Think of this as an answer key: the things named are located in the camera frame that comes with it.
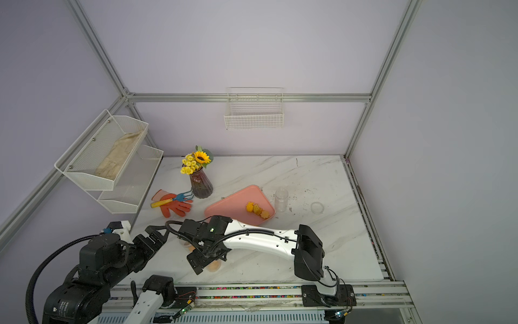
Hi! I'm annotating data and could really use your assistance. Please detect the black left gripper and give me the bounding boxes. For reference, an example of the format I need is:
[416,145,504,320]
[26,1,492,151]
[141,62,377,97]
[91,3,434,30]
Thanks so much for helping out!
[107,226,171,288]

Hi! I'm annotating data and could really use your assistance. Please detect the orange cookies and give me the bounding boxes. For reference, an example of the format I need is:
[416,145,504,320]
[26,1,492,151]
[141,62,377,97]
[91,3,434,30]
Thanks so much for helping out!
[246,202,271,220]

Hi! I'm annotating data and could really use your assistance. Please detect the clear plastic cookie jar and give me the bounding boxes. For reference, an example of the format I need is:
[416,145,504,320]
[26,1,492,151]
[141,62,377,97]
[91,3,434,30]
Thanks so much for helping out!
[275,187,289,213]

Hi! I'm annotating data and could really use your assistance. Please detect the clear plastic jar lid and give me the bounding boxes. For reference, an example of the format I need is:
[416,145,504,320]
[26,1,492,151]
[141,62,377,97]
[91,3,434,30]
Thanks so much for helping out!
[310,202,325,215]

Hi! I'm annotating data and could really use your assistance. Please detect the clear jar with brown cookies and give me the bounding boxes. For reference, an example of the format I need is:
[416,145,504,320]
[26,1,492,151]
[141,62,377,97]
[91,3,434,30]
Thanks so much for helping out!
[179,240,194,251]

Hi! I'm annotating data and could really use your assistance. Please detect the clear jar with orange cookies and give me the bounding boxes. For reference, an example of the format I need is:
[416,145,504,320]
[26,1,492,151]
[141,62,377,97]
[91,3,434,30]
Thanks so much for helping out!
[205,259,222,272]

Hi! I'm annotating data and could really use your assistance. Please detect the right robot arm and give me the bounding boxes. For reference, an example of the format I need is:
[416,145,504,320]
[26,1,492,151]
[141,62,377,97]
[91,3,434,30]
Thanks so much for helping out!
[165,215,357,309]

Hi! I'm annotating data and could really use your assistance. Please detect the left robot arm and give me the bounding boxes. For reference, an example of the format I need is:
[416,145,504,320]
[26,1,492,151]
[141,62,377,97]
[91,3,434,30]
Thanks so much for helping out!
[25,221,169,323]

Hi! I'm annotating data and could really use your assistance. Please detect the red rubber glove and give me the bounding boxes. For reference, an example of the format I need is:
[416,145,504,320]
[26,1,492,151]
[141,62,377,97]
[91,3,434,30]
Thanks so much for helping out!
[158,190,193,219]

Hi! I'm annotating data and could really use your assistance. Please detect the pink plastic tray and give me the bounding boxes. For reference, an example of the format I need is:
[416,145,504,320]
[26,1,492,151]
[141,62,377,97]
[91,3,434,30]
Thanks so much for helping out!
[205,185,276,226]

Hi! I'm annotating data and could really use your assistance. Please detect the beige cloth in basket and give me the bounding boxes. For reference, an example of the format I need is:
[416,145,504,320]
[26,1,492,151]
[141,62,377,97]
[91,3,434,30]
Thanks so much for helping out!
[94,131,142,180]

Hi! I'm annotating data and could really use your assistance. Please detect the yellow sunflower bouquet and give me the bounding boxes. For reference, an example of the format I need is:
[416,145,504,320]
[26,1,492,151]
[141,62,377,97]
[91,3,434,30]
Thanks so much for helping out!
[180,145,214,175]

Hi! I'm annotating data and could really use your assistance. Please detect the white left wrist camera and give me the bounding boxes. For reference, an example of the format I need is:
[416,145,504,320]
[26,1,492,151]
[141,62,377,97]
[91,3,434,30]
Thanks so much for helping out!
[102,220,132,244]

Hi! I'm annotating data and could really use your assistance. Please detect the white mesh wall basket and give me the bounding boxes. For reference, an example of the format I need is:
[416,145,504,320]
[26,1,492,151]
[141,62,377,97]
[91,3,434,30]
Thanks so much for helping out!
[55,110,163,214]

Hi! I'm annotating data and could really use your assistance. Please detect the aluminium frame profile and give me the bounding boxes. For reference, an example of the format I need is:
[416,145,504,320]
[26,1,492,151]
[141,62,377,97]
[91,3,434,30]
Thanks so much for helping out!
[1,1,422,252]

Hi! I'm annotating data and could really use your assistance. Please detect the white wire wall basket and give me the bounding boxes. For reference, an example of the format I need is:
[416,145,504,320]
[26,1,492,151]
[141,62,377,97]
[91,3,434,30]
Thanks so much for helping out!
[224,87,285,130]

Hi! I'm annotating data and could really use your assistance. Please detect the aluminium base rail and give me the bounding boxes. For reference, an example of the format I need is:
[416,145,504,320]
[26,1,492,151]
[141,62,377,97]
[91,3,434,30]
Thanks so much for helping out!
[72,280,424,324]

